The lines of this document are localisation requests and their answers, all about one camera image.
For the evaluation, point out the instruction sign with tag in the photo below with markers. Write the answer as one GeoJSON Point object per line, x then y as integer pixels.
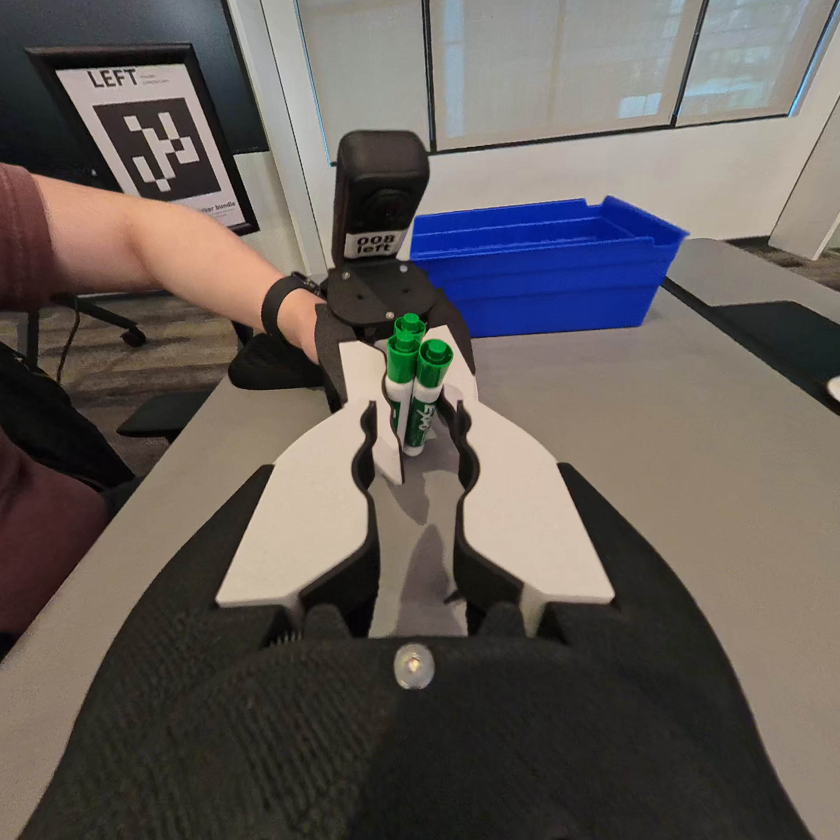
{"type": "Point", "coordinates": [157, 144]}

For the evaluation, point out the black wristband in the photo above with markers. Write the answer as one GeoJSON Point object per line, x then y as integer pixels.
{"type": "Point", "coordinates": [275, 305]}

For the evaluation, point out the large window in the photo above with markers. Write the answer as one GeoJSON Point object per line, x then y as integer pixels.
{"type": "Point", "coordinates": [558, 65]}

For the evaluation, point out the black monitor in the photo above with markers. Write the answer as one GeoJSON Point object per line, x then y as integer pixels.
{"type": "Point", "coordinates": [65, 26]}

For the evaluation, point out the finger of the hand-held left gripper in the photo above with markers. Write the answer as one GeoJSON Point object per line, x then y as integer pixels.
{"type": "Point", "coordinates": [361, 374]}
{"type": "Point", "coordinates": [463, 374]}

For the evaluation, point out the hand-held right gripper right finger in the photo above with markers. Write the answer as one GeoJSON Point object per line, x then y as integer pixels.
{"type": "Point", "coordinates": [531, 525]}

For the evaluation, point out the person's left forearm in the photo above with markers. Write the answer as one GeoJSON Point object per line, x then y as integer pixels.
{"type": "Point", "coordinates": [164, 243]}

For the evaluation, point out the black mesh chair armrest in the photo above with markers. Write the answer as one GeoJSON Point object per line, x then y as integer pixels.
{"type": "Point", "coordinates": [275, 367]}

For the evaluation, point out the green dry-erase marker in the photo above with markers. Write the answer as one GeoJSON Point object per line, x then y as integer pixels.
{"type": "Point", "coordinates": [410, 323]}
{"type": "Point", "coordinates": [430, 380]}
{"type": "Point", "coordinates": [399, 367]}

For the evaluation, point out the black chair base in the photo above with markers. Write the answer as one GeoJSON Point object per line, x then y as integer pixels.
{"type": "Point", "coordinates": [105, 318]}

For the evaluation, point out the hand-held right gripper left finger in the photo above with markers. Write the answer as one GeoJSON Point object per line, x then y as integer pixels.
{"type": "Point", "coordinates": [295, 525]}

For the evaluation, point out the blue plastic bin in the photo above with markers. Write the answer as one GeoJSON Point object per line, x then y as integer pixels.
{"type": "Point", "coordinates": [544, 275]}

